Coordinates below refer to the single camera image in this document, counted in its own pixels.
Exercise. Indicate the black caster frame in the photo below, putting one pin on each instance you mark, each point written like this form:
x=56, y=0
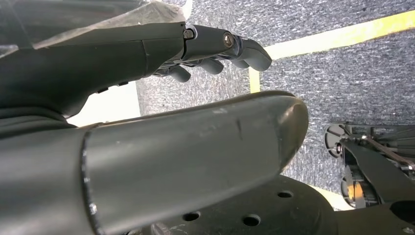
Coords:
x=373, y=168

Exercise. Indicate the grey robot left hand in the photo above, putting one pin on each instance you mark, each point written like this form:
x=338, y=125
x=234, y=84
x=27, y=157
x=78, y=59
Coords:
x=162, y=162

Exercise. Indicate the clear plastic film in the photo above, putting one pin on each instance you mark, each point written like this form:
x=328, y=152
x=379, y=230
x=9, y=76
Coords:
x=146, y=16

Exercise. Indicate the black perforated plate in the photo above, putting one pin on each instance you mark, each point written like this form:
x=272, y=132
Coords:
x=291, y=214

